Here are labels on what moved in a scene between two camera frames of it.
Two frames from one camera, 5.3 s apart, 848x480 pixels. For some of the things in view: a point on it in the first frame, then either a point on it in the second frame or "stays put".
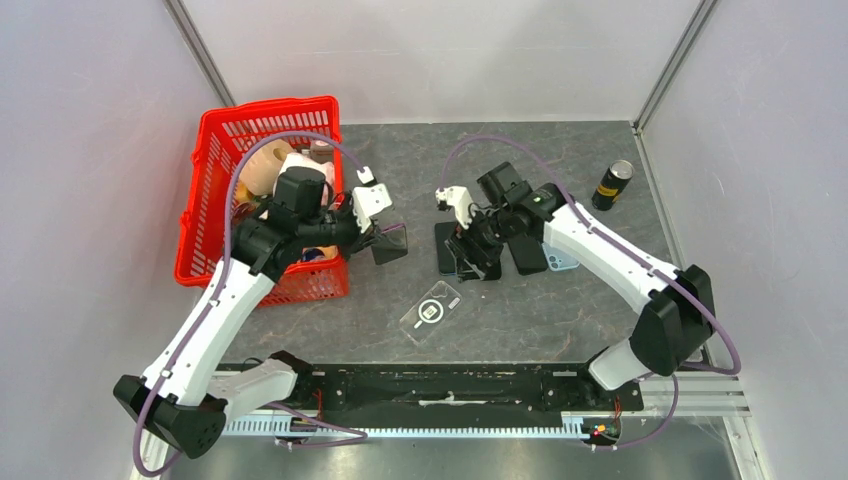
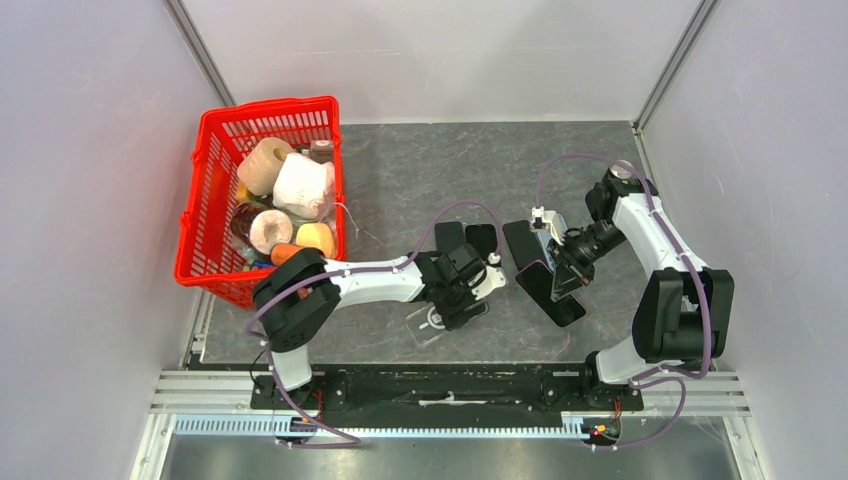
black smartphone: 527,253 stays put
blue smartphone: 447,263 stays put
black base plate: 446,391 stays put
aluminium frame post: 702,12 stays put
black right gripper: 468,239 to 565,280
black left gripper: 365,239 to 454,317
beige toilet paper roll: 260,165 stays put
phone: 391,244 to 538,279
